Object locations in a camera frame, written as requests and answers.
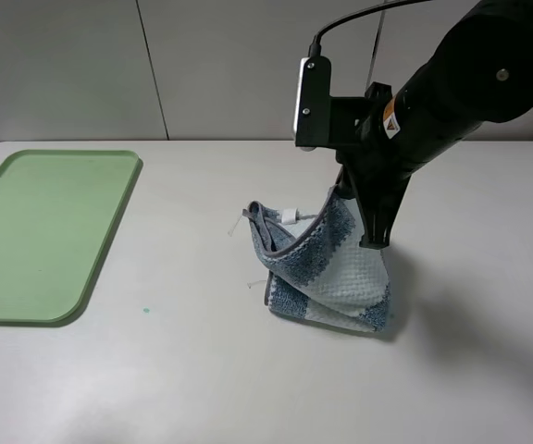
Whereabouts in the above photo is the green plastic tray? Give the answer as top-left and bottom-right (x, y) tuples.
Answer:
(0, 150), (143, 327)

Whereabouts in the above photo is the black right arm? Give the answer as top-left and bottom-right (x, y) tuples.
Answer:
(336, 1), (533, 249)

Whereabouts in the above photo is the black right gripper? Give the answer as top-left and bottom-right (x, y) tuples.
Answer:
(328, 81), (428, 250)

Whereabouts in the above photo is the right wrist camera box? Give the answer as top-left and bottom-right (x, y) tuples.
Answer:
(293, 55), (331, 151)

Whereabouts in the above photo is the blue white striped towel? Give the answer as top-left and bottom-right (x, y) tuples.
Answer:
(242, 190), (391, 334)

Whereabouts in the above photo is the black right camera cable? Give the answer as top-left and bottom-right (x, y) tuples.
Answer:
(309, 0), (434, 59)

